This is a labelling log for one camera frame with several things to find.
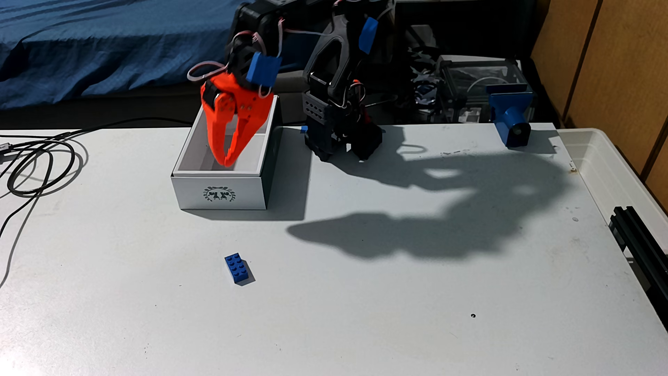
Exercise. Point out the white plastic bin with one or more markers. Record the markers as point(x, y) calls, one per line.
point(600, 162)

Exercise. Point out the blue bed sheet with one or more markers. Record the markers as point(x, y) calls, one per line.
point(104, 42)

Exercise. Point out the white cardboard box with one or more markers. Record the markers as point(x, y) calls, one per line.
point(219, 194)

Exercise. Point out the black and white patterned bag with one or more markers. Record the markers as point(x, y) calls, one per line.
point(424, 89)

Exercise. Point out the clear plastic container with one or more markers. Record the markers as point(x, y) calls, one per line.
point(480, 78)

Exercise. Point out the black aluminium rail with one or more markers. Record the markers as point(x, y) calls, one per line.
point(639, 245)

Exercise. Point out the wooden cabinet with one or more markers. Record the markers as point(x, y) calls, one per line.
point(610, 62)

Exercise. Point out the blue tape piece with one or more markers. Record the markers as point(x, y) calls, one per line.
point(368, 34)
point(263, 69)

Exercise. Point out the blue printed clamp mount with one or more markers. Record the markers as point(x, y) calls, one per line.
point(509, 112)

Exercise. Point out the blue toy brick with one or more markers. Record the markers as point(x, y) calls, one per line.
point(237, 268)

